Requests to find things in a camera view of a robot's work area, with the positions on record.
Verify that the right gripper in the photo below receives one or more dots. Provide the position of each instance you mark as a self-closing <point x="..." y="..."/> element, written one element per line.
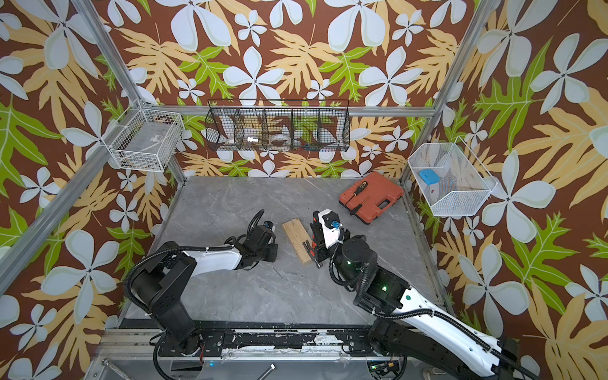
<point x="322" y="252"/>

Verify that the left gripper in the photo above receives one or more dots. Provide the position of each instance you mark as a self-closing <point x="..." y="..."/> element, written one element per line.
<point x="273" y="257"/>

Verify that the red black claw hammer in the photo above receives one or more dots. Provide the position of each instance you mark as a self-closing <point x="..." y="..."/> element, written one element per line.
<point x="311" y="252"/>

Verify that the wooden block with nails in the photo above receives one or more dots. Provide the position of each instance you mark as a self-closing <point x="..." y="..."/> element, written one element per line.
<point x="298" y="236"/>

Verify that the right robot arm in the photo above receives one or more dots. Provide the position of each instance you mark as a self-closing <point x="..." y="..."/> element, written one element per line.
<point x="406" y="323"/>

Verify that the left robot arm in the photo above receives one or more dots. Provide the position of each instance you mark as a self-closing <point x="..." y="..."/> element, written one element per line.
<point x="156" y="283"/>

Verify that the yellow black screwdriver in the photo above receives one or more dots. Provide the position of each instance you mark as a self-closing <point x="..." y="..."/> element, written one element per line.
<point x="360" y="188"/>

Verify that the red plastic tool case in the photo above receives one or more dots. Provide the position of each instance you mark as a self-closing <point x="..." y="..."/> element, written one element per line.
<point x="381" y="194"/>

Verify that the blue object in basket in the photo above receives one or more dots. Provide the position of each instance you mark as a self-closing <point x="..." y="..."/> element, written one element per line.
<point x="429" y="177"/>

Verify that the white mesh basket right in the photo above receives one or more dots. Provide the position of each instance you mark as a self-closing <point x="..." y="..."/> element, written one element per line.
<point x="465" y="185"/>

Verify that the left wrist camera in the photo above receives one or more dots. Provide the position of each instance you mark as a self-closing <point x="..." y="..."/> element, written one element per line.
<point x="269" y="224"/>

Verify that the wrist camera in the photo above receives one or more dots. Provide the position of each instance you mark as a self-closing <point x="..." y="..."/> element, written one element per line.
<point x="269" y="224"/>
<point x="331" y="227"/>

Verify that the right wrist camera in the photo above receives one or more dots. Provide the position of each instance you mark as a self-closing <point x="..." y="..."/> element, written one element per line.
<point x="331" y="227"/>

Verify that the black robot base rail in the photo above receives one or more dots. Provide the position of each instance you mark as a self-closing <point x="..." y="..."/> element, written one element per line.
<point x="246" y="340"/>

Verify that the black wire basket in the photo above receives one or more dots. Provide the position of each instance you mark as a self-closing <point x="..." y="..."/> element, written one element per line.
<point x="281" y="125"/>

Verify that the white wire basket left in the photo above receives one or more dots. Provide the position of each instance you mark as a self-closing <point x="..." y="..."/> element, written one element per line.
<point x="144" y="138"/>

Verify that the aluminium frame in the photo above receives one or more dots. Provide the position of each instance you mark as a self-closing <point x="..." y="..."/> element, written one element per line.
<point x="129" y="88"/>

